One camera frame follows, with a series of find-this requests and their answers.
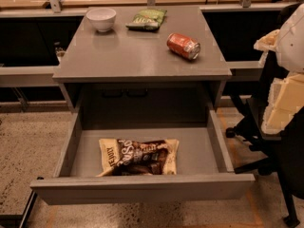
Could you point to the white ceramic bowl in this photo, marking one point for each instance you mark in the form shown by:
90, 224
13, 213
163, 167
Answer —
102, 19

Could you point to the black office chair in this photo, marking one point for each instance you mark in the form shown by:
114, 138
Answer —
285, 150

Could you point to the green chip bag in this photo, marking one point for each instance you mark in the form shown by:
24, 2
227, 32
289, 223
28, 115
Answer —
147, 19

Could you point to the grey cabinet counter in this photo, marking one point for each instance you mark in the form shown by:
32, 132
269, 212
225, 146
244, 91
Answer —
124, 55

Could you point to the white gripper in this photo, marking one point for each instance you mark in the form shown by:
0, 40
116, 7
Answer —
292, 45

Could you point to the grey open top drawer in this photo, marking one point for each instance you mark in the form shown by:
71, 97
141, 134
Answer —
204, 168

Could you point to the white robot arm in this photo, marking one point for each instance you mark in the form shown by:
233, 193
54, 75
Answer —
290, 43

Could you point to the orange soda can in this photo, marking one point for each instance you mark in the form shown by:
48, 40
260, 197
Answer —
184, 46

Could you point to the brown chip bag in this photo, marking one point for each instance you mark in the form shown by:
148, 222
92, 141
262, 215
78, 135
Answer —
126, 158

